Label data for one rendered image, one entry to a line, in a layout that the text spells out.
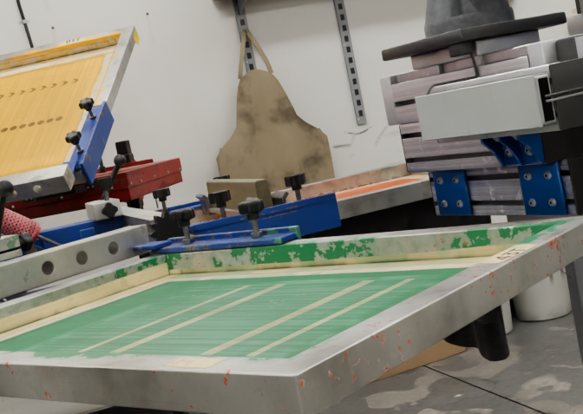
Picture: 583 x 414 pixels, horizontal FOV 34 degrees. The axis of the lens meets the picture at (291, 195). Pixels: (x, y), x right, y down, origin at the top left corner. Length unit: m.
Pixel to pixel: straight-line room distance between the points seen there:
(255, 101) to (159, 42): 0.49
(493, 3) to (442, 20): 0.09
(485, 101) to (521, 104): 0.07
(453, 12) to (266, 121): 2.71
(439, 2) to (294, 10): 2.81
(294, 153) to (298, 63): 0.42
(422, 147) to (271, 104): 2.58
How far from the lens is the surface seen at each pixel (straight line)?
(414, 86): 1.68
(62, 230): 2.05
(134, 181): 3.02
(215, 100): 4.22
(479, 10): 1.58
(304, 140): 4.29
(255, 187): 1.95
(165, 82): 4.18
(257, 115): 4.23
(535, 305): 4.61
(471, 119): 1.39
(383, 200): 1.96
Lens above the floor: 1.18
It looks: 5 degrees down
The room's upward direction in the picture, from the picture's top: 11 degrees counter-clockwise
